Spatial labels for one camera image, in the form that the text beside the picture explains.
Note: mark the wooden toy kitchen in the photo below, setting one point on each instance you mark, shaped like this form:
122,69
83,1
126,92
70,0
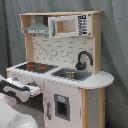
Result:
87,97

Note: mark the grey toy sink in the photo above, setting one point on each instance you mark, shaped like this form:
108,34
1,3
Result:
72,74

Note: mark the white microwave door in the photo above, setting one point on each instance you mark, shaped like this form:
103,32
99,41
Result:
68,26

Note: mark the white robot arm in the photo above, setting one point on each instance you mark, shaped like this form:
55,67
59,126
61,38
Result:
10,94

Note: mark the black stovetop red burners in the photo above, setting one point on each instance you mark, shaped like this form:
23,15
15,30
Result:
36,67

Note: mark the black toy faucet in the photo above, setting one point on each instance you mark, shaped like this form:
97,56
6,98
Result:
81,64

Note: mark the grey range hood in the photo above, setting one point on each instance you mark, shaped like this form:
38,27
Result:
39,27

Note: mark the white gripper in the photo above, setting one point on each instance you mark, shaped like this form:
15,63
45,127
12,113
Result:
34,91

